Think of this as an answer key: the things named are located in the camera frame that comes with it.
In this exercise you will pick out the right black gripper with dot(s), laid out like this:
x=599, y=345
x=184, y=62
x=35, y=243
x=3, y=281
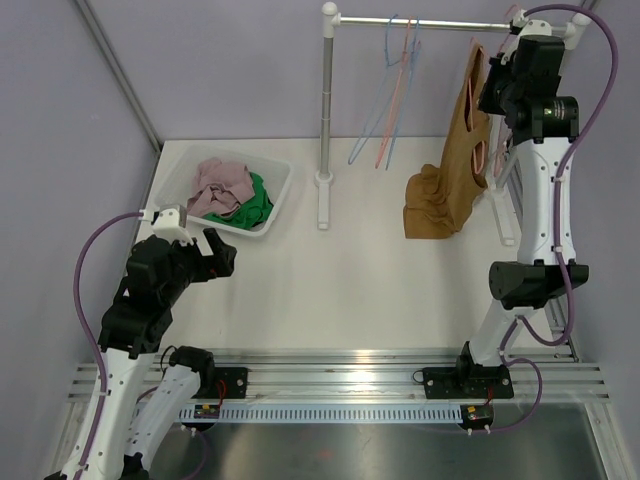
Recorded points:
x=486, y=103

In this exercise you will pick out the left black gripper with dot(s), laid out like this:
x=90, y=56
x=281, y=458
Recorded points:
x=221, y=265

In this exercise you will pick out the green tank top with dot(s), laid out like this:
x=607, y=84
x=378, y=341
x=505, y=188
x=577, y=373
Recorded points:
x=248, y=214

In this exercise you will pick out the mauve tank top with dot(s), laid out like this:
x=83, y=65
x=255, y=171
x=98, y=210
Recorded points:
x=220, y=188

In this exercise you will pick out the pink wire hanger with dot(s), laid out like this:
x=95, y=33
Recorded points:
x=391, y=66

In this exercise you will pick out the light blue hanger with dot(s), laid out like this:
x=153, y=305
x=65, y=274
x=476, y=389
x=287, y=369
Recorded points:
x=375, y=117
x=409, y=56

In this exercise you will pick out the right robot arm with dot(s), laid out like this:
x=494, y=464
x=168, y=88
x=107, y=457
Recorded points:
x=522, y=88

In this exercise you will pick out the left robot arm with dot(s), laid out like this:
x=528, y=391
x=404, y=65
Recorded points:
x=116, y=440

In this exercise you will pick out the rightmost pink hanger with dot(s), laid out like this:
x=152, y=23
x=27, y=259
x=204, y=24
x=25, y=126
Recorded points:
x=500, y=146

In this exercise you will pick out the pink hanger with brown top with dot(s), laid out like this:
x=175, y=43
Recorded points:
x=475, y=84

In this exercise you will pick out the brown tank top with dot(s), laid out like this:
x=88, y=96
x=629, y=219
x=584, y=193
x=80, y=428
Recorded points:
x=439, y=199

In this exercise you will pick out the white plastic basket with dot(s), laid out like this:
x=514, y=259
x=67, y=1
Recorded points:
x=176, y=185

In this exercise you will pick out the metal clothes rack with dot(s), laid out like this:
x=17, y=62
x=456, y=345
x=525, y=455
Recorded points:
x=332, y=19

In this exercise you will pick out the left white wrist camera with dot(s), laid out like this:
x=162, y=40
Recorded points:
x=168, y=223

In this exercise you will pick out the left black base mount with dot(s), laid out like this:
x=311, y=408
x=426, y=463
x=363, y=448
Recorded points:
x=231, y=382

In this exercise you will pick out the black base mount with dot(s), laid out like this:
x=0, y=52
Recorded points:
x=440, y=382
x=231, y=382

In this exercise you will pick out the white slotted cable duct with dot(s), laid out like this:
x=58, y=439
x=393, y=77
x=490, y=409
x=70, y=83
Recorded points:
x=324, y=414

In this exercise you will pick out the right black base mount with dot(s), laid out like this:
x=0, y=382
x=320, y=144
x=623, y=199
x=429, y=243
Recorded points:
x=440, y=382

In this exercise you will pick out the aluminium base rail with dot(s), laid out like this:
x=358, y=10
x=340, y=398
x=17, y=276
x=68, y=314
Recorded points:
x=383, y=376

